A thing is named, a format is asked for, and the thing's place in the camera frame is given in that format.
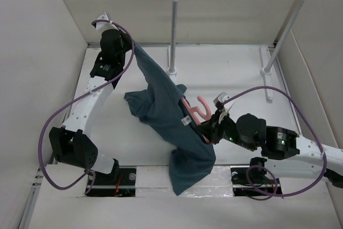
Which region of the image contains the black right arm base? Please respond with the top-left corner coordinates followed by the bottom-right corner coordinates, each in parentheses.
top-left (230, 157), bottom-right (282, 200)

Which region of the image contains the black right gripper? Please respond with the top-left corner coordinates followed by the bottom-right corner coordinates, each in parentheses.
top-left (195, 108), bottom-right (257, 151)

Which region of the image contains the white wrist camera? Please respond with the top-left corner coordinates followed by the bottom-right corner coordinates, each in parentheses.
top-left (213, 92), bottom-right (236, 124)
top-left (91, 11), bottom-right (118, 33)

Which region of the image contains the blue t shirt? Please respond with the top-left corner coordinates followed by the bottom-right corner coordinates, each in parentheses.
top-left (124, 45), bottom-right (216, 195)

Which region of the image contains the pink plastic hanger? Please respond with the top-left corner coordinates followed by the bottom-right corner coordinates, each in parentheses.
top-left (179, 96), bottom-right (212, 144)

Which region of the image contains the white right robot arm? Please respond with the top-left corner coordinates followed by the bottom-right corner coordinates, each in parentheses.
top-left (197, 113), bottom-right (342, 188)

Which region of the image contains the white metal clothes rack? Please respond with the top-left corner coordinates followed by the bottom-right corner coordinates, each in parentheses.
top-left (167, 0), bottom-right (306, 86)

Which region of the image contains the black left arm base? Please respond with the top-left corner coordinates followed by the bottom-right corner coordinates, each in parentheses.
top-left (85, 166), bottom-right (137, 197)

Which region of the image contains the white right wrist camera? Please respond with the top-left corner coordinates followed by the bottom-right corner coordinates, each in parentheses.
top-left (213, 92), bottom-right (236, 124)

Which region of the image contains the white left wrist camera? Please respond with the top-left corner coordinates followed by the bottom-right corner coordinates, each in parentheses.
top-left (91, 11), bottom-right (118, 33)

